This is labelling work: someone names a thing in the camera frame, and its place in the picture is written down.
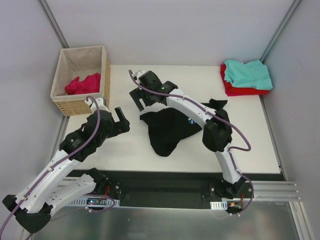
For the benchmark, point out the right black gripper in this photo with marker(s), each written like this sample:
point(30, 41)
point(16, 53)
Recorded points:
point(139, 94)

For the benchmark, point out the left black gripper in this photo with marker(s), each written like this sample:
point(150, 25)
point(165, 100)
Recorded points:
point(122, 124)

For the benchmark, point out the black t shirt with flower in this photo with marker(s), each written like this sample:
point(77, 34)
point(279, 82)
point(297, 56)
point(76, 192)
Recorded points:
point(166, 128)

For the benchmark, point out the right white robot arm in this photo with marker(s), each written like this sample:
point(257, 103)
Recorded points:
point(216, 127)

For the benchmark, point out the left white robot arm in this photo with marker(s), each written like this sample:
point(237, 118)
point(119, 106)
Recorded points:
point(34, 207)

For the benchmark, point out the magenta t shirt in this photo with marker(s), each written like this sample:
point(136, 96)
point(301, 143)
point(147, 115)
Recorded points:
point(91, 84)

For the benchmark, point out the wicker basket with liner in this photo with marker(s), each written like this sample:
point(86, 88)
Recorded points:
point(79, 63)

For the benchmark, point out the red folded t shirt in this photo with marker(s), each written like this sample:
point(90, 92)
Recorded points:
point(235, 91)

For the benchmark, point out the teal folded t shirt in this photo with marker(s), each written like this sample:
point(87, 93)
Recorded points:
point(253, 74)

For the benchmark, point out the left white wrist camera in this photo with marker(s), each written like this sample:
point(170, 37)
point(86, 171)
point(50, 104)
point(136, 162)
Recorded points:
point(97, 103)

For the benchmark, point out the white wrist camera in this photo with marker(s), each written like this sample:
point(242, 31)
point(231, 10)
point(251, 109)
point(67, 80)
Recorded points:
point(138, 74)
point(97, 103)

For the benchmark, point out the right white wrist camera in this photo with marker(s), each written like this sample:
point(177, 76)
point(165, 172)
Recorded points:
point(138, 74)

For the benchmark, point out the left grey cable duct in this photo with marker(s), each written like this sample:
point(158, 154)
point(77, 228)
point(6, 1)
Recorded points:
point(95, 202)

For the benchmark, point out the grey cable duct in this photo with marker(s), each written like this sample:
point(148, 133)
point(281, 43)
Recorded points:
point(95, 202)
point(226, 205)

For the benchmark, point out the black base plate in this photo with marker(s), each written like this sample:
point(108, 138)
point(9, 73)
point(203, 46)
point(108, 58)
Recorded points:
point(172, 190)

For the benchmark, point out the left corner aluminium post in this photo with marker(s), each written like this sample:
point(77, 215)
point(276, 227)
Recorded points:
point(53, 23)

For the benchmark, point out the corner aluminium post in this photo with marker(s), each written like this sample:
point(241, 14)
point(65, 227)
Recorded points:
point(280, 29)
point(53, 23)

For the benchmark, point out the right grey cable duct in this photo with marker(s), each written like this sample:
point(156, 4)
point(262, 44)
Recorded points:
point(226, 205)

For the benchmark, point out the aluminium rail frame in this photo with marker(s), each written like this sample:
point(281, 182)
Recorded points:
point(276, 191)

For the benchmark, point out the right corner aluminium post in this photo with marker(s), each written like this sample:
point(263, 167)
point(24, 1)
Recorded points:
point(280, 29)

